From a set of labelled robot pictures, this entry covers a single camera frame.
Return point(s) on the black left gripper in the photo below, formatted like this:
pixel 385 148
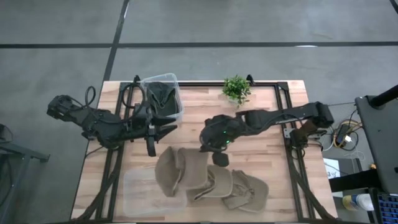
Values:
pixel 141 124

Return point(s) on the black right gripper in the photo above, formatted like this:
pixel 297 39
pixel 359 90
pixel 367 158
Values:
pixel 222 130

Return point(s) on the dark green cotton hat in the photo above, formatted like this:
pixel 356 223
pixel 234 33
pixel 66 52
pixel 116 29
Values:
pixel 164 105
pixel 158 88

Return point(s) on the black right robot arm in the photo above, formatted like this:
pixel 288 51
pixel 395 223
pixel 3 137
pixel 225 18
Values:
pixel 280 116

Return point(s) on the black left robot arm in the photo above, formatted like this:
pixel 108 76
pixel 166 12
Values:
pixel 93 121

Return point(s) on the clear plastic storage bin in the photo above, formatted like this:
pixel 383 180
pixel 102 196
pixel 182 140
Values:
pixel 161 77
pixel 143 193

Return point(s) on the green plant in white pot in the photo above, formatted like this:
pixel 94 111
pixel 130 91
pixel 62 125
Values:
pixel 237 88

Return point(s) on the white paper sheet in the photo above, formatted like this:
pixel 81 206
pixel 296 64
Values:
pixel 331 168

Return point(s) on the black power adapter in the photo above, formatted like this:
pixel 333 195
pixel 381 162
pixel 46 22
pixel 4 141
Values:
pixel 342 132

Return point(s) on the white plug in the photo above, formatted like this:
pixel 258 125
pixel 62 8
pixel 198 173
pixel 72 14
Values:
pixel 347 139

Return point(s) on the black shelf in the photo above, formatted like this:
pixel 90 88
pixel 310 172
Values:
pixel 351 180

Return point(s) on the white and yellow bottle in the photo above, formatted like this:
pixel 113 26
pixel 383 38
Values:
pixel 357 201

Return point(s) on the black metal stand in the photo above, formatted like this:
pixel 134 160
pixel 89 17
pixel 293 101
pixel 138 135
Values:
pixel 18 155

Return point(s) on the dark grey cart panel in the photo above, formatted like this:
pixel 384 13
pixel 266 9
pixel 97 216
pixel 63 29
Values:
pixel 379 140

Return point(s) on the blue lit keyboard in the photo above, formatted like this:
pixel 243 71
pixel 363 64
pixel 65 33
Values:
pixel 388 208

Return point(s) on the black pole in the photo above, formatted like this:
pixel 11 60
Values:
pixel 385 95

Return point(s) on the black aluminium table frame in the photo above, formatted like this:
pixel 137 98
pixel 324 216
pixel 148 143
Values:
pixel 202 84

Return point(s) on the small metal bracket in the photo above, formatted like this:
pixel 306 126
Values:
pixel 288 133

